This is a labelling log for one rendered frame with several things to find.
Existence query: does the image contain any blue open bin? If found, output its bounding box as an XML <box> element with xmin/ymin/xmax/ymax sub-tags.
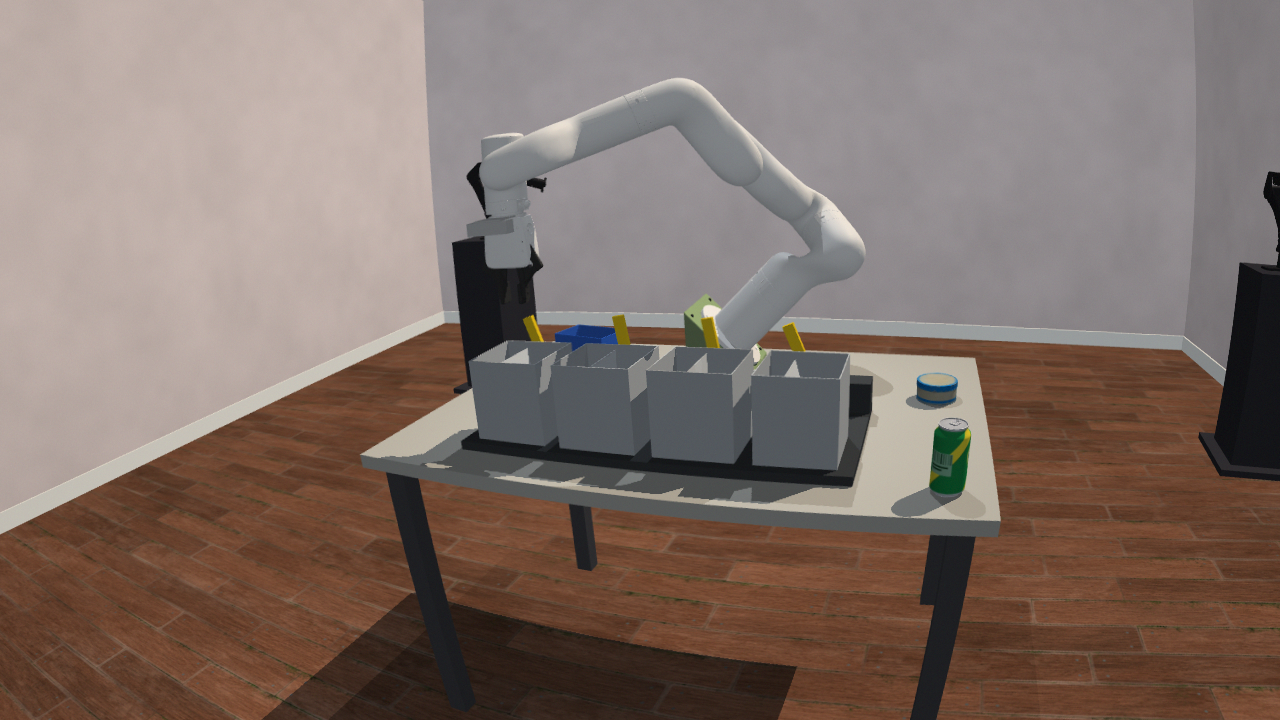
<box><xmin>556</xmin><ymin>325</ymin><xmax>618</xmax><ymax>351</ymax></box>

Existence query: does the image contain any green drink can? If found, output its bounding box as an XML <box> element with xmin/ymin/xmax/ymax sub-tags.
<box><xmin>929</xmin><ymin>416</ymin><xmax>972</xmax><ymax>497</ymax></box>

